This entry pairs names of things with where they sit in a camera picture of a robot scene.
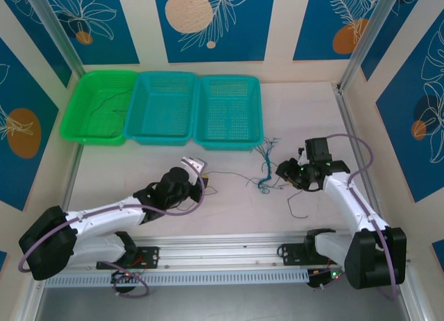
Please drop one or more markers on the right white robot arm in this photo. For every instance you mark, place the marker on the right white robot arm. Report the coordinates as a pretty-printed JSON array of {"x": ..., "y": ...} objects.
[{"x": 347, "y": 199}]

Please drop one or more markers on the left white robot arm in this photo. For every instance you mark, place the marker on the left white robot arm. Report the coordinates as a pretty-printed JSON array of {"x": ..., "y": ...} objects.
[{"x": 104, "y": 215}]

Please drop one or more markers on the teal plastic mesh basket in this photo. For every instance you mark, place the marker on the teal plastic mesh basket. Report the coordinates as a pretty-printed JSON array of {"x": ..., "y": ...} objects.
[
  {"x": 156, "y": 138},
  {"x": 227, "y": 140}
]

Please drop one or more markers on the small controller board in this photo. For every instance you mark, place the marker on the small controller board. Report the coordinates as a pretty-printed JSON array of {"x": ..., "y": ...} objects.
[
  {"x": 125, "y": 277},
  {"x": 326, "y": 277}
]

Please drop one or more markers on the green plastic mesh basket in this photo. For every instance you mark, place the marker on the green plastic mesh basket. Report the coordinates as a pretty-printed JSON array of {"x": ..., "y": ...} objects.
[{"x": 78, "y": 130}]

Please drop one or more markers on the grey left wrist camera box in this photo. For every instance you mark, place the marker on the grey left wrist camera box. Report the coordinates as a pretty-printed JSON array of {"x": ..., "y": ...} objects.
[{"x": 192, "y": 163}]

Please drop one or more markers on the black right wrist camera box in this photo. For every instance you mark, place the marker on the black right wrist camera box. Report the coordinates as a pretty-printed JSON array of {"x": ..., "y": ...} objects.
[{"x": 317, "y": 149}]

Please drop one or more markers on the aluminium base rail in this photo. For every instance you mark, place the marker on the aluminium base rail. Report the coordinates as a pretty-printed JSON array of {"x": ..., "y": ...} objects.
[{"x": 215, "y": 251}]

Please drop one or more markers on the blue floral wall panel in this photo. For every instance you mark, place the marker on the blue floral wall panel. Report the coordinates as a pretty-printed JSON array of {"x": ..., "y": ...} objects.
[
  {"x": 21, "y": 92},
  {"x": 114, "y": 40},
  {"x": 31, "y": 40},
  {"x": 392, "y": 40},
  {"x": 243, "y": 30},
  {"x": 319, "y": 23},
  {"x": 399, "y": 144}
]

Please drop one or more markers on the aluminium frame post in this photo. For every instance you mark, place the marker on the aluminium frame post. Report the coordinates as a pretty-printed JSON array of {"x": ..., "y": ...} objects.
[
  {"x": 55, "y": 26},
  {"x": 371, "y": 33}
]

